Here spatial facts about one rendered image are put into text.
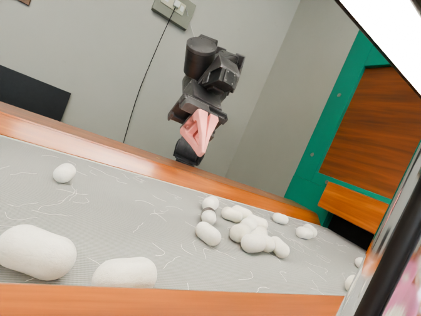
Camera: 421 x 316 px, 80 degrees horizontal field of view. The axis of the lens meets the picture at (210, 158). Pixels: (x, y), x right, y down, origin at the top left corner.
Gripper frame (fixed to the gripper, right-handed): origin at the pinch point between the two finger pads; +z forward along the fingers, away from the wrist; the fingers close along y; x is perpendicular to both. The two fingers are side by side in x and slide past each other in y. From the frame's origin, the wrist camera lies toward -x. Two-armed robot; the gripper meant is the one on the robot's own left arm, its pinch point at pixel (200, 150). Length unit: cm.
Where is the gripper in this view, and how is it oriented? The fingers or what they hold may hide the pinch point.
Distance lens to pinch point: 43.2
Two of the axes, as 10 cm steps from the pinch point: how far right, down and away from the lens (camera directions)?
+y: 8.0, 3.0, 5.1
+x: -5.9, 5.4, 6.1
